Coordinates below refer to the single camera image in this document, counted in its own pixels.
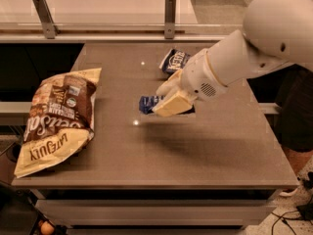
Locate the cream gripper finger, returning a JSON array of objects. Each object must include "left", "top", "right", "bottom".
[
  {"left": 156, "top": 70, "right": 182, "bottom": 97},
  {"left": 153, "top": 89, "right": 197, "bottom": 118}
]

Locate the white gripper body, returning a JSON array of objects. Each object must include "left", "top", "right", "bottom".
[{"left": 180, "top": 49, "right": 228, "bottom": 101}]

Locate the blue rxbar blueberry bar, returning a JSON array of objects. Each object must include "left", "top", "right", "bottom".
[{"left": 138, "top": 95, "right": 196, "bottom": 116}]

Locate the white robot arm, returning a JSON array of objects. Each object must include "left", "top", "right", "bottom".
[{"left": 153, "top": 0, "right": 313, "bottom": 117}]

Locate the blue Kettle chip bag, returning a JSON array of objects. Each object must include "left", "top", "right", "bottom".
[{"left": 159, "top": 49, "right": 191, "bottom": 74}]

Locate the brown Late July chip bag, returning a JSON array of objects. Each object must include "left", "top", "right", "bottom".
[{"left": 15, "top": 68, "right": 102, "bottom": 178}]

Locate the orange ball under table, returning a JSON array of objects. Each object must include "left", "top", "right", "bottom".
[{"left": 40, "top": 221, "right": 55, "bottom": 235}]

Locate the right metal rail bracket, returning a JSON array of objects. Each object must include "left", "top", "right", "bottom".
[{"left": 164, "top": 0, "right": 176, "bottom": 39}]

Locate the metal rail bracket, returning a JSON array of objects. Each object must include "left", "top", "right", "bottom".
[
  {"left": 32, "top": 0, "right": 59, "bottom": 39},
  {"left": 164, "top": 0, "right": 176, "bottom": 39}
]

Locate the left metal rail bracket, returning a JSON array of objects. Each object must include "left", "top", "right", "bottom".
[{"left": 32, "top": 0, "right": 59, "bottom": 39}]

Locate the black cable on floor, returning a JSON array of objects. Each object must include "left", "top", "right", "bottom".
[{"left": 270, "top": 209, "right": 313, "bottom": 235}]

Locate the metal glass rail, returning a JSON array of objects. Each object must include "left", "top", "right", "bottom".
[{"left": 0, "top": 23, "right": 242, "bottom": 43}]

